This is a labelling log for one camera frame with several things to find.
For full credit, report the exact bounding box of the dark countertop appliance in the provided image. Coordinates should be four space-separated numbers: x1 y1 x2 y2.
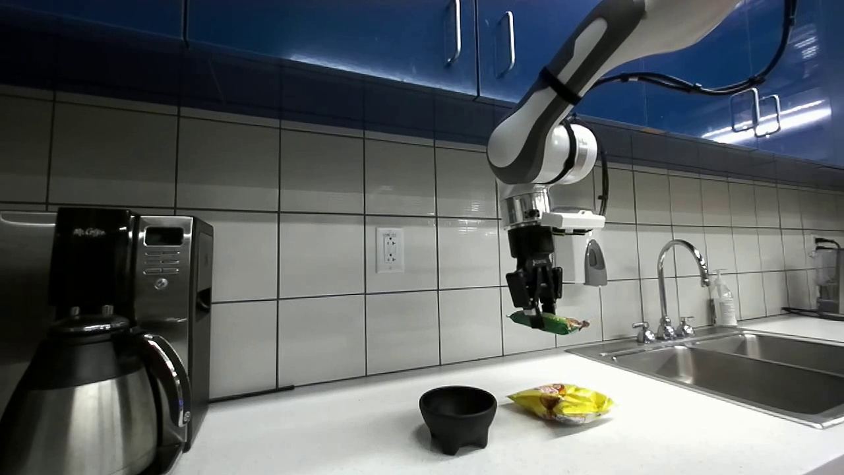
811 235 844 323

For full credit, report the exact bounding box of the chrome sink faucet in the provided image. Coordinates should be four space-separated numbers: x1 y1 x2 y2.
655 237 714 344

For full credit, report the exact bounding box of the stainless steel double sink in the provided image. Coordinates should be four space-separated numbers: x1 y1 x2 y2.
569 324 844 433

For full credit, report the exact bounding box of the white wall power outlet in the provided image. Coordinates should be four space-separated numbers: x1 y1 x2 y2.
374 224 410 274

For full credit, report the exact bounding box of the black footed bowl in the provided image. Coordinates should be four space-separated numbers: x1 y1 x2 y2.
418 385 500 458

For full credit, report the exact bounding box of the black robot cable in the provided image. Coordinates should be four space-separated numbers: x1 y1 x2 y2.
575 0 802 219

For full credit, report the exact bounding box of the silver cabinet door handle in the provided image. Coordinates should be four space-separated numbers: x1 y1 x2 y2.
769 91 788 136
500 8 519 74
444 0 465 68
750 88 771 137

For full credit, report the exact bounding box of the yellow snack packet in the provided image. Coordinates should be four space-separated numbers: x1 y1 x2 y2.
506 380 618 427

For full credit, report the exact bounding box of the black coffee maker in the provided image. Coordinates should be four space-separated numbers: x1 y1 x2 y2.
47 207 217 417

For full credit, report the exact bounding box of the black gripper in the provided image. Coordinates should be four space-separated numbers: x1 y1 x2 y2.
503 224 567 318

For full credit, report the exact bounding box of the clear pump soap bottle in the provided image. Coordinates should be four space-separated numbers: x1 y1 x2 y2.
711 269 740 330

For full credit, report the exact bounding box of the blue cabinet door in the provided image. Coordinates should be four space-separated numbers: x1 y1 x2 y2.
183 0 482 97
0 0 187 39
645 0 844 169
477 0 650 126

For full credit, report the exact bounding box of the steel coffee carafe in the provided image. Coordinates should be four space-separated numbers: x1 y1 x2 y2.
0 315 192 475

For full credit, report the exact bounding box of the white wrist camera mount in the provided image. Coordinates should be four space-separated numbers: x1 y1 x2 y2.
535 210 610 237

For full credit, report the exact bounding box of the grey metal appliance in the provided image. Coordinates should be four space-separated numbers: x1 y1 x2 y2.
0 215 58 406

